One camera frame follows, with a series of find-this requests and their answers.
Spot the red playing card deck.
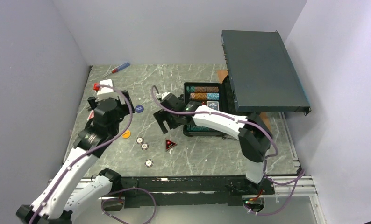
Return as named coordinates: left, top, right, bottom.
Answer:
left=87, top=111, right=94, bottom=121

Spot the red triangular dealer button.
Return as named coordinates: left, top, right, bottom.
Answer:
left=165, top=139, right=178, bottom=152

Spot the blue playing card deck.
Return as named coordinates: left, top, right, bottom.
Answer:
left=206, top=101, right=220, bottom=111

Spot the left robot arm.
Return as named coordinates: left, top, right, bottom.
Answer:
left=16, top=90, right=135, bottom=224

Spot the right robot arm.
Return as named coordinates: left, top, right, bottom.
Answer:
left=151, top=92, right=273, bottom=194

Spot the bottom chip row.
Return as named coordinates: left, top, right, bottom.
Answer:
left=186, top=126, right=216, bottom=133

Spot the chip row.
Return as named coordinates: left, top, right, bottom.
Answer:
left=186, top=126, right=216, bottom=133
left=189, top=93, right=220, bottom=100
left=186, top=86, right=219, bottom=93

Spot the blue small blind button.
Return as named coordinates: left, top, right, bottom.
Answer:
left=135, top=105, right=144, bottom=113

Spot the top chip row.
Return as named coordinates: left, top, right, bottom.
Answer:
left=186, top=86, right=219, bottom=93

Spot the blue red screwdriver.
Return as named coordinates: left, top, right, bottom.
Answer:
left=103, top=62, right=130, bottom=77

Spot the orange big blind button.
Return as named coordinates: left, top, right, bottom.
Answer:
left=121, top=130, right=131, bottom=139

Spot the poker chip upper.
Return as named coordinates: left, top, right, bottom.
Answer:
left=136, top=137, right=144, bottom=144

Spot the poker chip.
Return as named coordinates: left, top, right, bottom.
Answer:
left=136, top=137, right=144, bottom=144
left=145, top=159, right=153, bottom=168
left=141, top=143, right=149, bottom=150

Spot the poker chip middle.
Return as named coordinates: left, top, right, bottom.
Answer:
left=141, top=143, right=149, bottom=150

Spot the poker chip lower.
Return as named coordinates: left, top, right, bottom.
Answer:
left=145, top=159, right=153, bottom=168

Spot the black poker chip case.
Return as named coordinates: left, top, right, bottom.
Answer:
left=183, top=81, right=236, bottom=137

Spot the dark grey rack box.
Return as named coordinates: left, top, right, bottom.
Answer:
left=221, top=30, right=311, bottom=115

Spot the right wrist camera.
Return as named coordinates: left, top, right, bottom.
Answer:
left=161, top=92, right=171, bottom=101

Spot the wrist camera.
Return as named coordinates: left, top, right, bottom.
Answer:
left=161, top=92, right=171, bottom=101
left=93, top=79, right=117, bottom=101

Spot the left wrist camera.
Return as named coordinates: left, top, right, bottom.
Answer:
left=93, top=79, right=117, bottom=101

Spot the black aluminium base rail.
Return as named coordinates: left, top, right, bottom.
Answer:
left=48, top=175, right=318, bottom=208

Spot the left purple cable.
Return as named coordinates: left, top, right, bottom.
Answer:
left=28, top=84, right=134, bottom=224

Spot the purple cable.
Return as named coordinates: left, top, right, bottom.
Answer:
left=150, top=85, right=306, bottom=185
left=28, top=84, right=134, bottom=224

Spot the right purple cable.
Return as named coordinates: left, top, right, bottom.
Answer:
left=150, top=85, right=306, bottom=185

